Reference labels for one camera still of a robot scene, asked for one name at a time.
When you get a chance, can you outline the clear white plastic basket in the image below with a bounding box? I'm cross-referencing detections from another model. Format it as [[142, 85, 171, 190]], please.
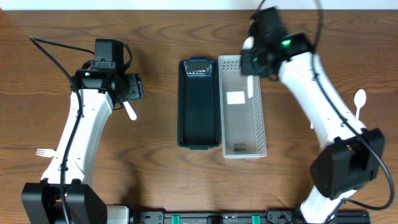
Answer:
[[218, 55, 267, 159]]

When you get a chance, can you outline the white plastic fork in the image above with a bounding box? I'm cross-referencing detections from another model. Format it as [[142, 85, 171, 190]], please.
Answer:
[[35, 148, 56, 158]]

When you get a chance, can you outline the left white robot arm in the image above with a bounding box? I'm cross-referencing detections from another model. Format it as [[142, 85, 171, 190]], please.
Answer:
[[21, 69, 144, 223]]

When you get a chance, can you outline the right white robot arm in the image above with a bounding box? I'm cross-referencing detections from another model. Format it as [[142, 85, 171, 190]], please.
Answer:
[[241, 33, 386, 223]]

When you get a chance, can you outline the dark green plastic basket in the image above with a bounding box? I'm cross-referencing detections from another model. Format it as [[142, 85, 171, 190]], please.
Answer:
[[177, 57, 221, 151]]

